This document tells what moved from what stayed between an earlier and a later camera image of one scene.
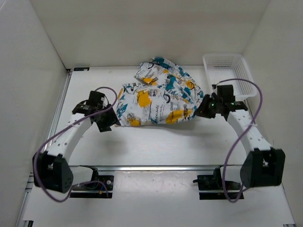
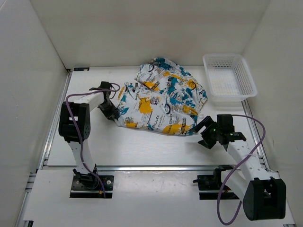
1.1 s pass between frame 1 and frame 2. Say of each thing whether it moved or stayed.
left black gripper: moved
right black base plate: stayed
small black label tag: stayed
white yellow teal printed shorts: moved
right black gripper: moved
